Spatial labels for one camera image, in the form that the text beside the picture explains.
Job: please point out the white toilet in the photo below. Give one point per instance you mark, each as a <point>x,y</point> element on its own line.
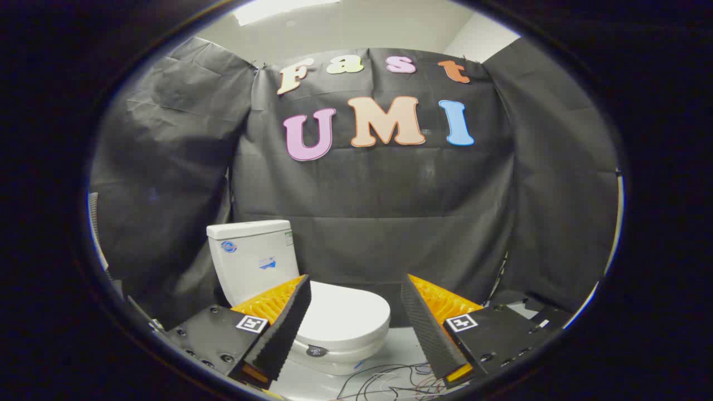
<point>250,256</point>

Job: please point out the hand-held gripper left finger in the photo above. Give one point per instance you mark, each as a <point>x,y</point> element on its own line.
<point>284,328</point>

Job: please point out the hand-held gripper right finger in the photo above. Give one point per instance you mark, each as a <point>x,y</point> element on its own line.
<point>426,328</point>

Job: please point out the black lid pull tab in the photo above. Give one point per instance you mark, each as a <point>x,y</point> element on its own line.
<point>316,351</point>

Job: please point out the black backdrop cloth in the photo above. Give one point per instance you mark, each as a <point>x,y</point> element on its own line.
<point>390,189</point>

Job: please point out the ceiling light panel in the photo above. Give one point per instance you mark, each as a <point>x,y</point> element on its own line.
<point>278,10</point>

